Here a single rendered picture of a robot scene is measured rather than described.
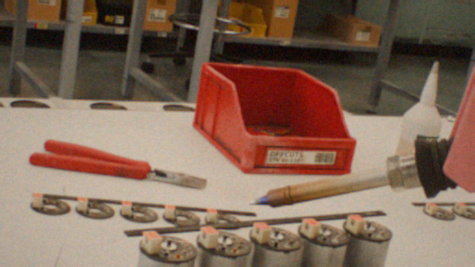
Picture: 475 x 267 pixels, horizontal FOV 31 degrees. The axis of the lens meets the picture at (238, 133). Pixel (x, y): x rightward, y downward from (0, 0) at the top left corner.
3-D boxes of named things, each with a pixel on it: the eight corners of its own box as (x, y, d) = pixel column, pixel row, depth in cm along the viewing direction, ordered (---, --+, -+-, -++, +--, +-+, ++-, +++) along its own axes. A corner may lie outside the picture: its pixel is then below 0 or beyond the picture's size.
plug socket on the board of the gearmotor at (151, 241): (165, 252, 36) (168, 237, 36) (147, 254, 36) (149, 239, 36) (157, 244, 37) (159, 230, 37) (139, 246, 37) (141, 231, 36)
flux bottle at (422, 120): (426, 184, 73) (455, 69, 70) (387, 173, 74) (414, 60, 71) (431, 173, 76) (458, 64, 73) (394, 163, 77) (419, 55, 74)
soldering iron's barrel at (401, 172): (270, 222, 36) (422, 193, 34) (260, 187, 36) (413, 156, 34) (276, 211, 38) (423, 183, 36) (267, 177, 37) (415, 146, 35)
